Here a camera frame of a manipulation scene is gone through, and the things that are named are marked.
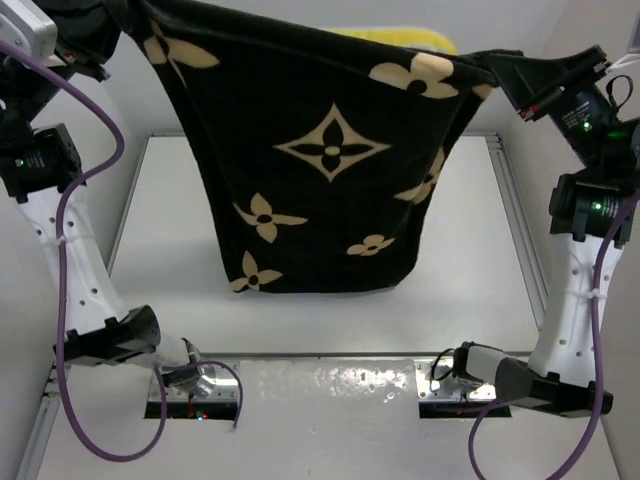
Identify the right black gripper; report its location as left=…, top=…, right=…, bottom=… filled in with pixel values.
left=489, top=41, right=619, bottom=170

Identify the white pillow with yellow edge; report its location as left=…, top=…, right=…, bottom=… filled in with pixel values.
left=328, top=27, right=458, bottom=55

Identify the black pillowcase with beige pattern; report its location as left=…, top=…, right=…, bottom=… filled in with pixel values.
left=131, top=1, right=497, bottom=293

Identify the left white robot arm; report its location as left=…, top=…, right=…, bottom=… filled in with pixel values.
left=1, top=1, right=201, bottom=391

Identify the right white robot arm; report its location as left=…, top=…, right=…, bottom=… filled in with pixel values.
left=420, top=46, right=639, bottom=418

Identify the white foam front board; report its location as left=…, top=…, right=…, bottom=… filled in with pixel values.
left=29, top=355, right=621, bottom=480

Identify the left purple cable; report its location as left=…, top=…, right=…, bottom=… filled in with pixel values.
left=0, top=39, right=244, bottom=462

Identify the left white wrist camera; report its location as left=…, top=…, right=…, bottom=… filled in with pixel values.
left=0, top=0, right=63, bottom=67

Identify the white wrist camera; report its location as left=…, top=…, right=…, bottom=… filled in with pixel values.
left=0, top=0, right=63, bottom=67
left=607, top=45, right=640, bottom=73

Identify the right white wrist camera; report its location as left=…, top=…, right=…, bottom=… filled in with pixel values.
left=607, top=45, right=640, bottom=73

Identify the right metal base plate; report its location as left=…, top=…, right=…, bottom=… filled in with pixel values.
left=415, top=361, right=496, bottom=403

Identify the metal base plate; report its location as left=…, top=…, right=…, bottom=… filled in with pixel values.
left=415, top=361, right=496, bottom=403
left=161, top=359, right=240, bottom=402

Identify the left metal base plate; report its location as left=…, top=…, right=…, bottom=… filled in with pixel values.
left=161, top=359, right=240, bottom=402

